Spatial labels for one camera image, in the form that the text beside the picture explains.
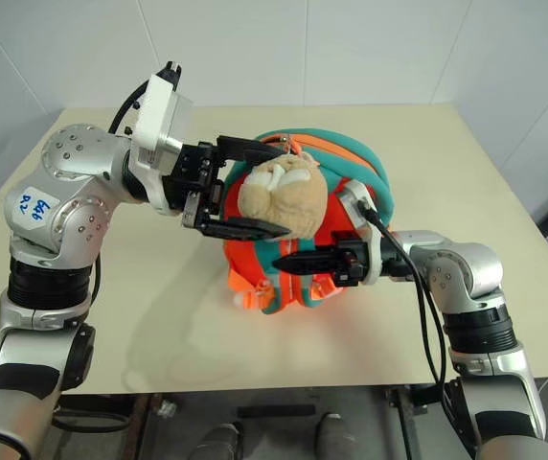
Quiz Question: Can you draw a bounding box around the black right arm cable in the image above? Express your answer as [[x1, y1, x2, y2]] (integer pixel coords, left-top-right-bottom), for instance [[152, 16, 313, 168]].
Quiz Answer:
[[356, 197, 449, 387]]

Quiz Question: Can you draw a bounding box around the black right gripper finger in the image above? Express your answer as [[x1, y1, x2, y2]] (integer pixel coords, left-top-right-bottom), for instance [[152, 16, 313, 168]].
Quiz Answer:
[[271, 261, 341, 277], [273, 249, 341, 265]]

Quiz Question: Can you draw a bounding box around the black cable under table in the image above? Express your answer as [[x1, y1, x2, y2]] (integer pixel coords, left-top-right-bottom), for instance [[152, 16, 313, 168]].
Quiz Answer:
[[50, 401, 132, 433]]

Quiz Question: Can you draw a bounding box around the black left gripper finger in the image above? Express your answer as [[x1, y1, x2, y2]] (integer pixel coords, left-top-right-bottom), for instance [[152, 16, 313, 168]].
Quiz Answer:
[[194, 216, 293, 243], [215, 135, 285, 163]]

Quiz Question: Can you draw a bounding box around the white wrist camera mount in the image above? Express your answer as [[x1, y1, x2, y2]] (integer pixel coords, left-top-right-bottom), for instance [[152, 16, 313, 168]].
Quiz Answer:
[[124, 71, 194, 218], [339, 183, 386, 286]]

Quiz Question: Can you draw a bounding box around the orange and teal backpack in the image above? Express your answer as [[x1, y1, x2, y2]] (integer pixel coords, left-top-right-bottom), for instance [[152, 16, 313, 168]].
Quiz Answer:
[[223, 129, 391, 316]]

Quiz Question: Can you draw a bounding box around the black flat bar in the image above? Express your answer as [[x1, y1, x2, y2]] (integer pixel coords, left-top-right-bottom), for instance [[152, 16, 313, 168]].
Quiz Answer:
[[236, 403, 317, 420]]

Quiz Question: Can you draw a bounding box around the beige plush toy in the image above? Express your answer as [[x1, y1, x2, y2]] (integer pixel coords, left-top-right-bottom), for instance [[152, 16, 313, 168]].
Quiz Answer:
[[237, 151, 329, 240]]

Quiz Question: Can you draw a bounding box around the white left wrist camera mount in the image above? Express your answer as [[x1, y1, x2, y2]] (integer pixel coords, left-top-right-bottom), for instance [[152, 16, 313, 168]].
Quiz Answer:
[[124, 71, 194, 218]]

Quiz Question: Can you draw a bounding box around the white label with blue writing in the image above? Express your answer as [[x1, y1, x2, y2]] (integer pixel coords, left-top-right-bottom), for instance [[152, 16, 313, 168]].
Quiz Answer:
[[14, 188, 53, 226]]

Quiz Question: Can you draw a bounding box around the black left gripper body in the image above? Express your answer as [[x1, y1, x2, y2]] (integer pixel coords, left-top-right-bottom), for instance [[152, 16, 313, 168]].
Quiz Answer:
[[162, 140, 228, 230]]

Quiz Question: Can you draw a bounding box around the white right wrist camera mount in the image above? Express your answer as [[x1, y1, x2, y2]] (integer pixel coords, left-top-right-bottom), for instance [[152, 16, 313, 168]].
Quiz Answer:
[[339, 183, 386, 286]]

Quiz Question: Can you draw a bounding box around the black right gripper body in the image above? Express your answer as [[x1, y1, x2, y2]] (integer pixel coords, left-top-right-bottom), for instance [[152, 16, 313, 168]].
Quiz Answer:
[[331, 230, 369, 288]]

